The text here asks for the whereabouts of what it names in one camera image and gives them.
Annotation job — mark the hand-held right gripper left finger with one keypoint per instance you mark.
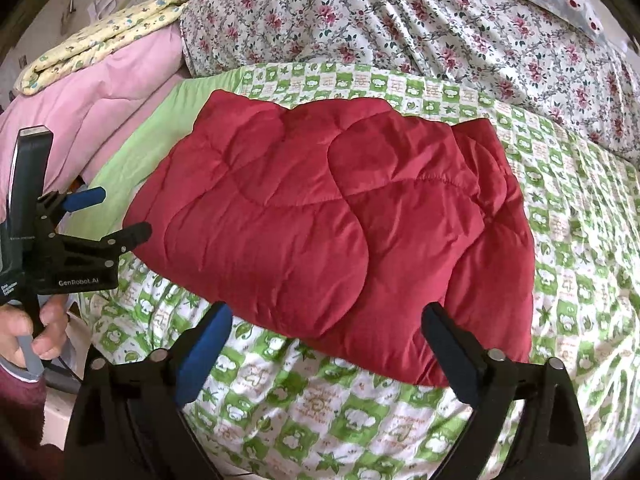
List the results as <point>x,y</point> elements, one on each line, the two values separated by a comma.
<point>205,355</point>

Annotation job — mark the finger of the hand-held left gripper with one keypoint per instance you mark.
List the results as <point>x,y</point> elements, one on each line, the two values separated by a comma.
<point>120,237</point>
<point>85,199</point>

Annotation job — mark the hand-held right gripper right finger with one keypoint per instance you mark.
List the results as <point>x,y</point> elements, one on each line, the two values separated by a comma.
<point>450,355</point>

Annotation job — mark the red quilted jacket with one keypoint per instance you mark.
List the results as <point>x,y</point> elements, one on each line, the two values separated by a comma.
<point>320,220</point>

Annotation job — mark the person's left forearm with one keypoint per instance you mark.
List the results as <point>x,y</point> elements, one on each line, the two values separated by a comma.
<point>22,410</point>

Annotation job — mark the person's left hand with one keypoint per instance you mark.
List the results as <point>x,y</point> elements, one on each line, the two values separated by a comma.
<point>50,325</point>

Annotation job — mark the pink blanket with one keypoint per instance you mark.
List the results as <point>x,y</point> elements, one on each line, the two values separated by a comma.
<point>100,90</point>

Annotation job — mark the green checked bed sheet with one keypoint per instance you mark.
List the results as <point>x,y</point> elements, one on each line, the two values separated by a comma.
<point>560,270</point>

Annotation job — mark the yellow printed blanket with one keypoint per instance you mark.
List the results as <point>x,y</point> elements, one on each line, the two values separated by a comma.
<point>110,35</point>

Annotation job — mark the floral quilt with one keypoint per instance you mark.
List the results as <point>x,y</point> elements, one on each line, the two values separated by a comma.
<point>410,25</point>

